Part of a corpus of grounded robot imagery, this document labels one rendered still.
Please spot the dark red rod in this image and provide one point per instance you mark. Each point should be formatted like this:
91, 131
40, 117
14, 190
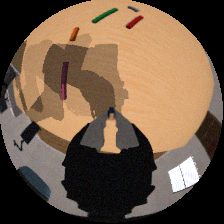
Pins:
134, 22

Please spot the green rod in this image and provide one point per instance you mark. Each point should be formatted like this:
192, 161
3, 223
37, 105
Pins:
105, 14

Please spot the dark pink rod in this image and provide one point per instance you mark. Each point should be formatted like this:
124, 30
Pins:
64, 80

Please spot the orange rod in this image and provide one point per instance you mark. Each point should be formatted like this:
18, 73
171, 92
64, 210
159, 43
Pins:
74, 34

